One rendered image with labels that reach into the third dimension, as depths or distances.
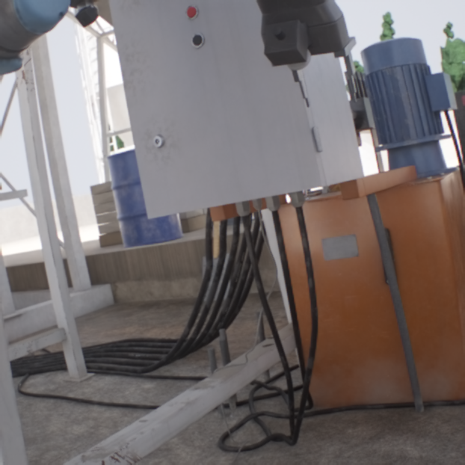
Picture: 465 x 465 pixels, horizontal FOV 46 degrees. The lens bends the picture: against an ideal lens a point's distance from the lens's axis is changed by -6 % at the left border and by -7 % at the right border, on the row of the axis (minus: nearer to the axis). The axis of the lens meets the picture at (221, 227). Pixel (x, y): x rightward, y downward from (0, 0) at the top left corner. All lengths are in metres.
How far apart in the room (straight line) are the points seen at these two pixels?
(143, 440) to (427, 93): 1.24
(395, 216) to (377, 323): 0.30
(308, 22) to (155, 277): 3.90
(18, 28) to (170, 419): 0.82
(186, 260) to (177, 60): 3.05
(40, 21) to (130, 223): 4.64
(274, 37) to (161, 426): 0.90
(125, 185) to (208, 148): 4.25
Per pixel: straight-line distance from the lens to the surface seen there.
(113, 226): 6.65
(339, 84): 1.20
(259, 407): 1.87
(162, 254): 4.26
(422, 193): 1.52
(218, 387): 1.39
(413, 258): 1.55
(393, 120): 1.76
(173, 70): 1.18
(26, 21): 0.82
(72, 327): 2.57
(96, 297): 4.49
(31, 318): 4.10
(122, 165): 5.38
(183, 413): 1.28
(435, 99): 1.77
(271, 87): 1.06
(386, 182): 1.41
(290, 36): 0.50
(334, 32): 0.53
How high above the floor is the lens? 0.67
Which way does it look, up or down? 3 degrees down
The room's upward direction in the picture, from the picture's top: 11 degrees counter-clockwise
